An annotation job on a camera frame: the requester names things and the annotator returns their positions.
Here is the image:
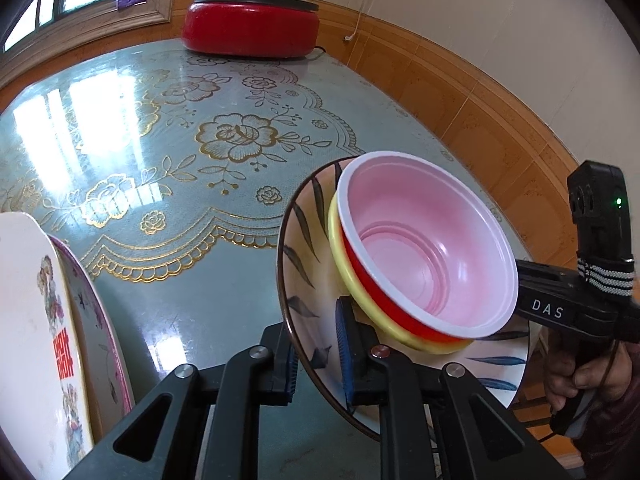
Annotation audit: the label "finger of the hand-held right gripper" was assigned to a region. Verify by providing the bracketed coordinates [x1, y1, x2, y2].
[515, 259, 582, 294]

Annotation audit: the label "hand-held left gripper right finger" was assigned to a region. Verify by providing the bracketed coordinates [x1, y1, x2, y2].
[334, 297, 571, 480]

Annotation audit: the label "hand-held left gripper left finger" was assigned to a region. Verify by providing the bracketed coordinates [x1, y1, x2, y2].
[62, 322, 300, 480]

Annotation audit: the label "yellow plastic bowl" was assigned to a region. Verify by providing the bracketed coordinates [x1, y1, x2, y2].
[327, 192, 473, 356]

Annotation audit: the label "white bowl blue stripes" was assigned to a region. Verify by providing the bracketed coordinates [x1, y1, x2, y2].
[276, 156, 532, 443]

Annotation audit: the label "red plastic bowl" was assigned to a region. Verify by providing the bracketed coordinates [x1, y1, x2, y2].
[336, 151, 519, 343]

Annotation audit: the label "large pink-rimmed floral plate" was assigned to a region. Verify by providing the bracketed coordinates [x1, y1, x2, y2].
[47, 234, 136, 441]

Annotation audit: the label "white plate red characters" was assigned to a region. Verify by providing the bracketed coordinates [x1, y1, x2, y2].
[0, 212, 96, 480]

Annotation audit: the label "person's right forearm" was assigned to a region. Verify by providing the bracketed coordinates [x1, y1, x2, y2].
[575, 385, 640, 480]

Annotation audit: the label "person's right hand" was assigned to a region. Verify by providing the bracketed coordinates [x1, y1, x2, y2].
[544, 334, 632, 413]

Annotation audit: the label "floral lace tablecloth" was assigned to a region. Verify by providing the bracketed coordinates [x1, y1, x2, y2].
[0, 35, 576, 480]

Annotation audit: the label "red electric cooker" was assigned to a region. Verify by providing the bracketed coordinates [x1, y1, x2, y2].
[181, 2, 321, 59]

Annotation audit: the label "white hanging power cable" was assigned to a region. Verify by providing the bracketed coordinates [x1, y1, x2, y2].
[344, 0, 381, 44]

